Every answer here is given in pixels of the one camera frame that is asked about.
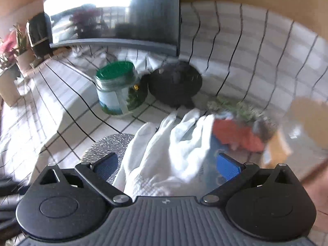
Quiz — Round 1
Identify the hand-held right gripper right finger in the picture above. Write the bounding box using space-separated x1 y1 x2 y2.
200 153 300 206

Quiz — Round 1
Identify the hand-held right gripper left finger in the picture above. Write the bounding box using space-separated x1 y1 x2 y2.
38 152 134 207

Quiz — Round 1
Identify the person's left hand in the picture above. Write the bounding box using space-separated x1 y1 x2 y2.
112 108 219 198

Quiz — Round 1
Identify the silver spiky round mat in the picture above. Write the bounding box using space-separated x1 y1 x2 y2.
81 133 135 165

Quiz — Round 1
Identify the orange cloth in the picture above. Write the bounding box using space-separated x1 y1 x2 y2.
212 119 265 153

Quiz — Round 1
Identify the green lid glass jar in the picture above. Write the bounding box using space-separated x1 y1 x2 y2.
95 60 149 116

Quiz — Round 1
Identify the cardboard box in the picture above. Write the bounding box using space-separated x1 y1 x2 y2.
264 96 328 167

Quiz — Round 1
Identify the black round plush cushion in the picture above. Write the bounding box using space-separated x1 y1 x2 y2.
140 60 203 107

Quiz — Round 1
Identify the dark cloth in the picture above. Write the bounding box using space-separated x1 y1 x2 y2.
0 175 32 244

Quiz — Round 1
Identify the red leaf potted plant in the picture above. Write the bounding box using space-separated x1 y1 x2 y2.
0 29 23 107

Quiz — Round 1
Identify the potted plant in white pot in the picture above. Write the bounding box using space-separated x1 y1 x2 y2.
12 24 35 74

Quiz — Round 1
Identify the black chair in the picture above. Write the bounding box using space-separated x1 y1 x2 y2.
26 12 54 58

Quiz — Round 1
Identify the dark flat screen monitor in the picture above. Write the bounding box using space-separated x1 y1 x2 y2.
43 0 182 57

